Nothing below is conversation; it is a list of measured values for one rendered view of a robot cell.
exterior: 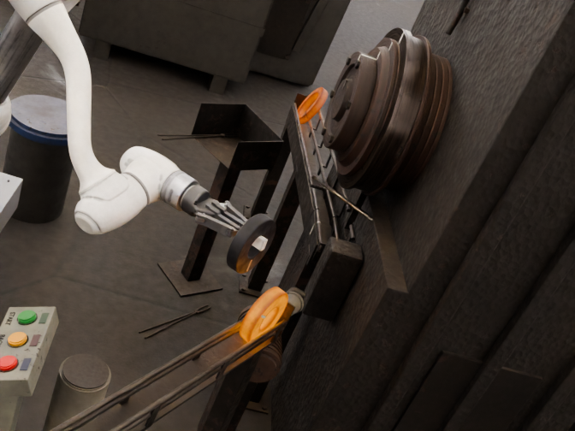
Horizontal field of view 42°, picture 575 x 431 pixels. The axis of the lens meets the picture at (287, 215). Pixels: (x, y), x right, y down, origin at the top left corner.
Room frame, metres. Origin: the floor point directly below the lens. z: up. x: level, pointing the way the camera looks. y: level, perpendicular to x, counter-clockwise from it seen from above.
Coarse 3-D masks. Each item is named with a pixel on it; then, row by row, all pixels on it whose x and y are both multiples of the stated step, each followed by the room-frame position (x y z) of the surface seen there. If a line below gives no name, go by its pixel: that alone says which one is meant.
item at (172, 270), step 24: (216, 120) 2.53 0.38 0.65; (240, 120) 2.60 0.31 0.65; (216, 144) 2.46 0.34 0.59; (240, 144) 2.29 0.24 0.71; (264, 144) 2.37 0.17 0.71; (240, 168) 2.32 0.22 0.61; (264, 168) 2.41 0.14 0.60; (216, 192) 2.40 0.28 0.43; (192, 240) 2.43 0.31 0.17; (168, 264) 2.44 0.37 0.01; (192, 264) 2.40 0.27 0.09; (192, 288) 2.36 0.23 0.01; (216, 288) 2.42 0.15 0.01
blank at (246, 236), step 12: (252, 216) 1.51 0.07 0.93; (264, 216) 1.53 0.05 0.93; (240, 228) 1.47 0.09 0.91; (252, 228) 1.48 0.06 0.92; (264, 228) 1.52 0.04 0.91; (240, 240) 1.45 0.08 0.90; (252, 240) 1.48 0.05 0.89; (228, 252) 1.45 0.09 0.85; (240, 252) 1.44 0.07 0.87; (252, 252) 1.53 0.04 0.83; (264, 252) 1.56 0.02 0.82; (228, 264) 1.46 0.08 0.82; (240, 264) 1.46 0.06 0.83; (252, 264) 1.52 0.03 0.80
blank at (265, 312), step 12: (276, 288) 1.50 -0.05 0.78; (264, 300) 1.44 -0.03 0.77; (276, 300) 1.46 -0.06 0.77; (252, 312) 1.42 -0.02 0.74; (264, 312) 1.43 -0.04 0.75; (276, 312) 1.50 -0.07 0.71; (252, 324) 1.40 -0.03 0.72; (264, 324) 1.48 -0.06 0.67; (240, 336) 1.43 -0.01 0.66; (252, 336) 1.42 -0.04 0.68
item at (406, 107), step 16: (400, 32) 2.03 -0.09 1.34; (400, 48) 1.97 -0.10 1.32; (416, 48) 1.96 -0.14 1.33; (400, 64) 1.90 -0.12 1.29; (416, 64) 1.90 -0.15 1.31; (400, 80) 1.85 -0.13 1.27; (416, 80) 1.87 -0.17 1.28; (400, 96) 1.81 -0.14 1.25; (416, 96) 1.84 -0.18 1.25; (400, 112) 1.81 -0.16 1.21; (416, 112) 1.82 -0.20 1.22; (384, 128) 1.80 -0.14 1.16; (400, 128) 1.80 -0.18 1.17; (384, 144) 1.79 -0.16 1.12; (400, 144) 1.80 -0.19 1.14; (368, 160) 1.81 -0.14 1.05; (384, 160) 1.79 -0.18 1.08; (352, 176) 1.88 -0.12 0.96; (368, 176) 1.81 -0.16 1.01; (384, 176) 1.81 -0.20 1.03
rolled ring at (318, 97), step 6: (318, 90) 3.11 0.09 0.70; (324, 90) 3.08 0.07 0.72; (312, 96) 3.13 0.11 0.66; (318, 96) 3.04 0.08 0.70; (324, 96) 3.04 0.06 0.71; (306, 102) 3.13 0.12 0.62; (312, 102) 3.13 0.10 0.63; (318, 102) 3.01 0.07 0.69; (324, 102) 3.02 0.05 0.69; (300, 108) 3.10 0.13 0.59; (306, 108) 3.12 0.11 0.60; (312, 108) 2.99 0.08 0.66; (318, 108) 3.00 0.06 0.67; (300, 114) 3.03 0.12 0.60; (306, 114) 2.98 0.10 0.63; (312, 114) 2.99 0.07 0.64; (300, 120) 3.00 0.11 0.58; (306, 120) 2.99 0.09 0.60
